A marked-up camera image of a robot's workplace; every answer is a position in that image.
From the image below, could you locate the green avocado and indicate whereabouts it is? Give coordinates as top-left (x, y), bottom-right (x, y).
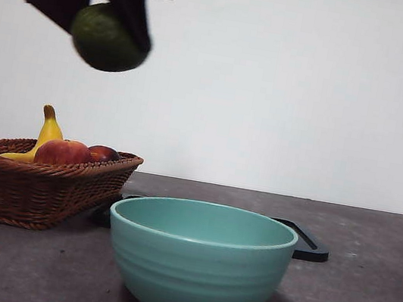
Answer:
top-left (64, 0), bottom-right (158, 79)

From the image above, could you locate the teal ribbed bowl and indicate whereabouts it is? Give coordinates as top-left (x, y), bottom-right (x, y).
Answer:
top-left (95, 187), bottom-right (301, 302)

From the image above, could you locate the yellow banana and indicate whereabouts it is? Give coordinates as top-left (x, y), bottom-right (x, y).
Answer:
top-left (0, 98), bottom-right (70, 169)

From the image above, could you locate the dark red apple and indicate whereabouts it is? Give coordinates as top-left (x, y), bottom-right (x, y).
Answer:
top-left (86, 143), bottom-right (122, 165)

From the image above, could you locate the red yellow apple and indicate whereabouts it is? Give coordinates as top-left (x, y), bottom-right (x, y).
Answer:
top-left (33, 134), bottom-right (94, 171)

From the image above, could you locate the brown wicker basket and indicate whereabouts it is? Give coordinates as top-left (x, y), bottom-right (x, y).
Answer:
top-left (0, 132), bottom-right (145, 245)

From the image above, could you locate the black rectangular tray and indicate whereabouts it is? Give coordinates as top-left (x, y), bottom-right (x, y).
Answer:
top-left (88, 188), bottom-right (334, 264)

